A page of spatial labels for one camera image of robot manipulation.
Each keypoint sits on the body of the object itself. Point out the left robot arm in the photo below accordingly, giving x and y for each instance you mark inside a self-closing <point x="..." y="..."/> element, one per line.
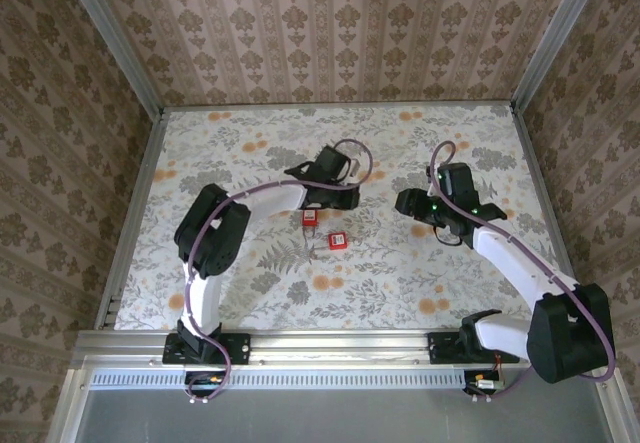
<point x="210" y="233"/>

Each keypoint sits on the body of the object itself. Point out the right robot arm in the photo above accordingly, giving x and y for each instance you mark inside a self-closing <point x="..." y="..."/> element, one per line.
<point x="565" y="338"/>

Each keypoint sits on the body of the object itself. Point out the floral tablecloth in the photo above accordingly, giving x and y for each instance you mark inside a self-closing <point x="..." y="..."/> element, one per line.
<point x="350" y="288"/>

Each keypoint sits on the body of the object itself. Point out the small electronics board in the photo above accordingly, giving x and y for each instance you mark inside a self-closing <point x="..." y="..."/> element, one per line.
<point x="482" y="385"/>
<point x="202" y="378"/>

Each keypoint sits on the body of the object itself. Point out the grey metal panel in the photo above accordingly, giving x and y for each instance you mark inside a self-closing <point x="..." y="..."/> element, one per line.
<point x="325" y="418"/>

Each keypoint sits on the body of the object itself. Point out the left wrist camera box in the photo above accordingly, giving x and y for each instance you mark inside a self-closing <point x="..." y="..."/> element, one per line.
<point x="354" y="168"/>

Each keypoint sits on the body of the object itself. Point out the aluminium table rear rail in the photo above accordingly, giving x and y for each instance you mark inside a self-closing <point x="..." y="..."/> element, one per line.
<point x="340" y="106"/>

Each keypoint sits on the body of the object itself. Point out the aluminium table side rail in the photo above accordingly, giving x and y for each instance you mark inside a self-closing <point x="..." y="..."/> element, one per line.
<point x="549" y="213"/>
<point x="132" y="223"/>

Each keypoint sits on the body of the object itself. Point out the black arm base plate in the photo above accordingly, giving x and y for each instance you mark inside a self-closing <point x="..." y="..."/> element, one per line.
<point x="440" y="348"/>
<point x="240" y="348"/>

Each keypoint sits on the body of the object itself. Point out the aluminium mounting rail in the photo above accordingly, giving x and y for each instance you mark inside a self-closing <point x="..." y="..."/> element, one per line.
<point x="340" y="345"/>

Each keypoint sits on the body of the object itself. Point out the aluminium frame post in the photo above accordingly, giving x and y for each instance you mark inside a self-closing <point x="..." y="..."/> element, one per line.
<point x="555" y="38"/>
<point x="117" y="38"/>

